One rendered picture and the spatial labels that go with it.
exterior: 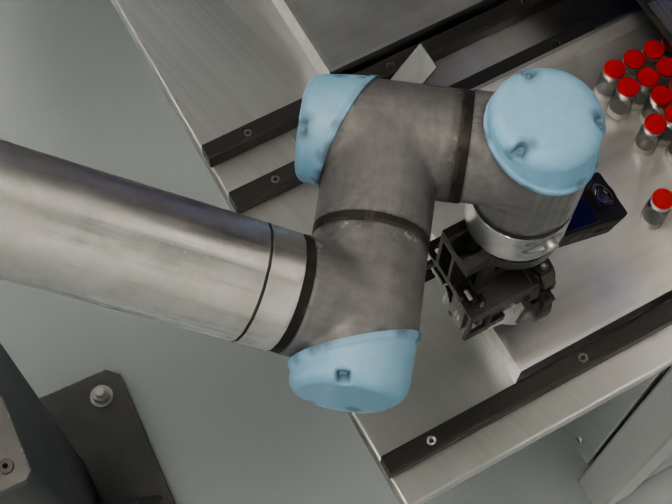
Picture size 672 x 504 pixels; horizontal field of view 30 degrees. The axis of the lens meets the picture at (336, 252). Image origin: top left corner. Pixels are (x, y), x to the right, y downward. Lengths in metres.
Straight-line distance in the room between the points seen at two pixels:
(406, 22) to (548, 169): 0.53
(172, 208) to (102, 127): 1.54
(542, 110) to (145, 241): 0.26
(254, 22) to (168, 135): 0.97
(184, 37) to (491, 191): 0.54
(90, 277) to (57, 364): 1.38
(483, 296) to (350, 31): 0.40
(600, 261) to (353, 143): 0.44
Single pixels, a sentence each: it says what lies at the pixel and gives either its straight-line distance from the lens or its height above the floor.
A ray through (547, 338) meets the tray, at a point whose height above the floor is 0.88.
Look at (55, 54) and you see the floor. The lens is 2.35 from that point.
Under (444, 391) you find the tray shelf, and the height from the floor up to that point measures 0.88.
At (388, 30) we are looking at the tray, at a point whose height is 0.88.
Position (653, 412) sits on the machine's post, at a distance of 1.61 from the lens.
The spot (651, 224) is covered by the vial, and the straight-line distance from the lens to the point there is 1.19.
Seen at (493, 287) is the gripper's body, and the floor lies 1.05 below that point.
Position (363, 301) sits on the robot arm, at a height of 1.25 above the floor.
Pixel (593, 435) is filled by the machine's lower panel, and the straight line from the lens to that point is 1.85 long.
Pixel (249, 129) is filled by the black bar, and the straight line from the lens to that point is 1.19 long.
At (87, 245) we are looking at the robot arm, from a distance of 0.70.
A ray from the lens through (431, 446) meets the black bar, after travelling 1.08.
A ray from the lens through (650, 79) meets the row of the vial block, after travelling 1.23.
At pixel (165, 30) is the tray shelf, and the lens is 1.28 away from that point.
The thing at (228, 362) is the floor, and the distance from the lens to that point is 2.05.
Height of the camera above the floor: 1.94
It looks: 66 degrees down
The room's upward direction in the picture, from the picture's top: 2 degrees clockwise
